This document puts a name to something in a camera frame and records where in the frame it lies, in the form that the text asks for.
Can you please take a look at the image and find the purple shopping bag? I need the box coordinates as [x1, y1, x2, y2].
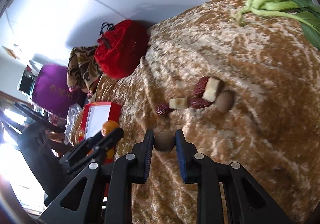
[31, 63, 86, 118]

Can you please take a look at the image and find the clear plastic bag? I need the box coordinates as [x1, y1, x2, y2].
[64, 104, 82, 146]

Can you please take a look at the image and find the red velvet drawstring pouch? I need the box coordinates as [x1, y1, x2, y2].
[94, 19, 149, 79]

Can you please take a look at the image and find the red jujube date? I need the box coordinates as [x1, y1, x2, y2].
[156, 103, 173, 116]
[189, 97, 213, 109]
[193, 77, 209, 98]

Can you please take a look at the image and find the white yam cube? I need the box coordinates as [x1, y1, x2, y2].
[169, 98, 189, 110]

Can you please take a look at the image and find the brown velvet blanket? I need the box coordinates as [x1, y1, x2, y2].
[95, 0, 319, 223]

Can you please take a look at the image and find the brown longan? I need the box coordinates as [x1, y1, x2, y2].
[153, 131, 175, 152]
[215, 90, 234, 113]

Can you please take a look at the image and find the orange tangerine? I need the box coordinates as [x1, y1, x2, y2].
[101, 120, 120, 137]

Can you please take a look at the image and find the white yam chunk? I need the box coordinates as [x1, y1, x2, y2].
[202, 78, 223, 102]

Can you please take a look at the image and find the red white box tray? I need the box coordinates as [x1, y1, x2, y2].
[77, 101, 123, 164]

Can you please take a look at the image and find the green bok choy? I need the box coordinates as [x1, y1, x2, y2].
[232, 0, 319, 48]

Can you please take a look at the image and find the brown patterned cloth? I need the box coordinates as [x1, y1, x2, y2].
[67, 45, 103, 99]

